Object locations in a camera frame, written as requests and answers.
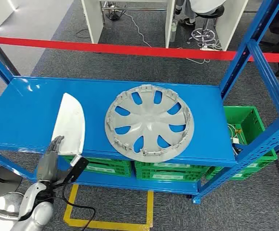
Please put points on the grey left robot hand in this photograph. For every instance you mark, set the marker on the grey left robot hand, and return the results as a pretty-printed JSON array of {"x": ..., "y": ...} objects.
[{"x": 47, "y": 165}]

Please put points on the white plastic body panel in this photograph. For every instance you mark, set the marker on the white plastic body panel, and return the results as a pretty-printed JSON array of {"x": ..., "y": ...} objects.
[{"x": 69, "y": 127}]

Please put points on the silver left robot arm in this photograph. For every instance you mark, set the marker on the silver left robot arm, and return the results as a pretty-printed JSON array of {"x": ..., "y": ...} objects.
[{"x": 38, "y": 216}]

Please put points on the blue metal shelf rack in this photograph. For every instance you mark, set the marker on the blue metal shelf rack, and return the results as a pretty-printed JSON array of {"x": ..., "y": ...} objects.
[{"x": 33, "y": 121}]

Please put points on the green plastic crate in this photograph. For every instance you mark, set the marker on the green plastic crate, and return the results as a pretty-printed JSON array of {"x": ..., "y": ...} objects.
[
  {"x": 245, "y": 121},
  {"x": 110, "y": 161},
  {"x": 144, "y": 177},
  {"x": 110, "y": 172},
  {"x": 168, "y": 165},
  {"x": 223, "y": 174}
]

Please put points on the grey wheel hubcap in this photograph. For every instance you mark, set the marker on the grey wheel hubcap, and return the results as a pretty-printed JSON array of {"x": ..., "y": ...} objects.
[{"x": 148, "y": 122}]

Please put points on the white desk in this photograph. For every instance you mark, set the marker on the white desk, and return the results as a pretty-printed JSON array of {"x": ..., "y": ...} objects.
[
  {"x": 231, "y": 22},
  {"x": 93, "y": 19}
]

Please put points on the red barrier belt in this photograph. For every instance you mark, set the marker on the red barrier belt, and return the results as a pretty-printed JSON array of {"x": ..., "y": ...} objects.
[{"x": 130, "y": 50}]

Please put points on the clear plastic bottle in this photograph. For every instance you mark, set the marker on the clear plastic bottle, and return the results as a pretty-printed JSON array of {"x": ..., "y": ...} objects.
[{"x": 173, "y": 32}]

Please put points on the white power strip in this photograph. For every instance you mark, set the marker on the white power strip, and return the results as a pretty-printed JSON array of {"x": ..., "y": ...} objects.
[{"x": 210, "y": 48}]

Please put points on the person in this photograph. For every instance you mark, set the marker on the person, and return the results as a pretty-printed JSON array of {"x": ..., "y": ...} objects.
[{"x": 202, "y": 4}]

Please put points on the black stool chrome base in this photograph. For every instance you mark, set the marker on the black stool chrome base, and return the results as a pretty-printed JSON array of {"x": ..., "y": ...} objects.
[{"x": 211, "y": 13}]

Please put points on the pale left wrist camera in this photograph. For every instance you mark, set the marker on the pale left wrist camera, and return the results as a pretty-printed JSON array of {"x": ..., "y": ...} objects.
[{"x": 75, "y": 160}]

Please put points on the black camera bracket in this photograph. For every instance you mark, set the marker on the black camera bracket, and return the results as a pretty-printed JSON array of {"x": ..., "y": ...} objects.
[{"x": 79, "y": 169}]

